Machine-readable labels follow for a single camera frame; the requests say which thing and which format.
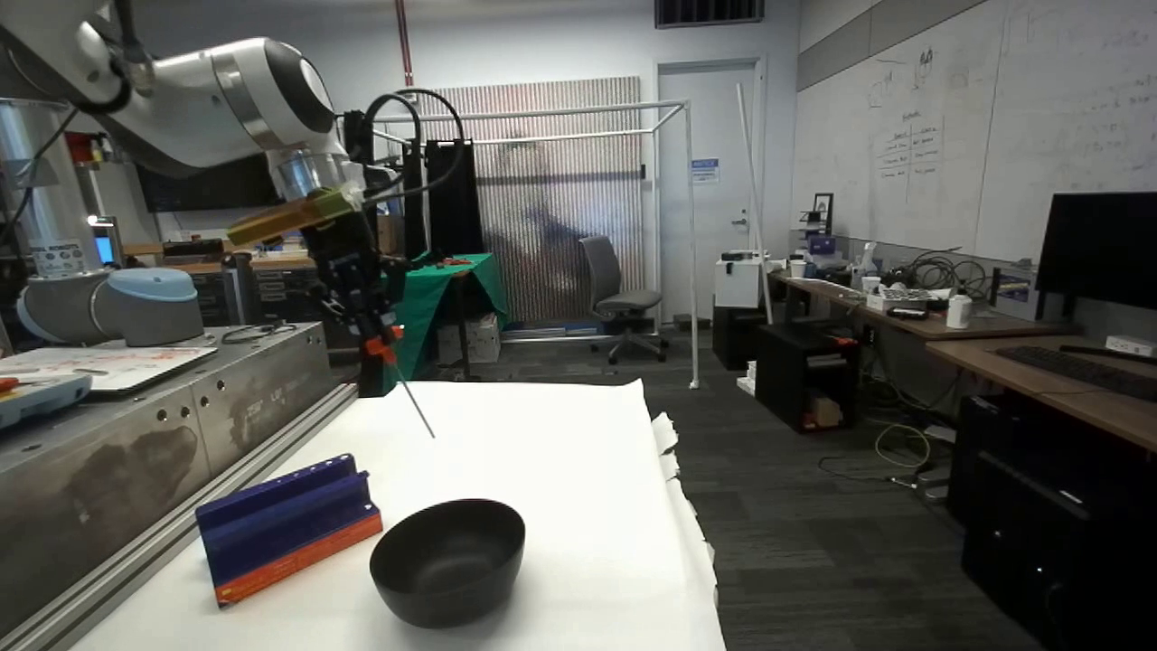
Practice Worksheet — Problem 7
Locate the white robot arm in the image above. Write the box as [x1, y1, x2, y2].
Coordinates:
[0, 0, 397, 361]

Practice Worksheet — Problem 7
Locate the white cup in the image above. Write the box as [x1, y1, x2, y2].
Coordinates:
[945, 292, 974, 328]

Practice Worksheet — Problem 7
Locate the black cabinet under desk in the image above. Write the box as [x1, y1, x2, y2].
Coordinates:
[756, 323, 859, 434]

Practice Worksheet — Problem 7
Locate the wooden desk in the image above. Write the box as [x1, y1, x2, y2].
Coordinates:
[773, 271, 1157, 452]

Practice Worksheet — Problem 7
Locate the black bowl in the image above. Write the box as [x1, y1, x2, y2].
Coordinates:
[369, 498, 528, 628]

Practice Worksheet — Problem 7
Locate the red handled screwdriver tool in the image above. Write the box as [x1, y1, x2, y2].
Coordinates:
[364, 351, 433, 438]

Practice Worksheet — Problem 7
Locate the white box on cabinet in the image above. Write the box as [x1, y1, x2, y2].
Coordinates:
[711, 249, 763, 308]

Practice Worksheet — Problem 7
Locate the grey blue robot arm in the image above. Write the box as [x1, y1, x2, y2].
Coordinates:
[13, 267, 203, 347]

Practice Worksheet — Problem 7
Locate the black computer monitor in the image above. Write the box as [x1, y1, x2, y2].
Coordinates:
[1039, 193, 1157, 308]

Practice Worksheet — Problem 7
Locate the grey metal machine base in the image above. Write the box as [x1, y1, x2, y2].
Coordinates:
[0, 323, 356, 651]

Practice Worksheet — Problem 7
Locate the black office chair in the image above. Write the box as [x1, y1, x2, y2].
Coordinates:
[580, 237, 669, 361]

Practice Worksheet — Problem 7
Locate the white pipe frame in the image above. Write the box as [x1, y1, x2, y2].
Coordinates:
[359, 99, 710, 392]

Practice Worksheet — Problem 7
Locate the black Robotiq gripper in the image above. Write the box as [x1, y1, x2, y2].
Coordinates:
[304, 212, 406, 358]

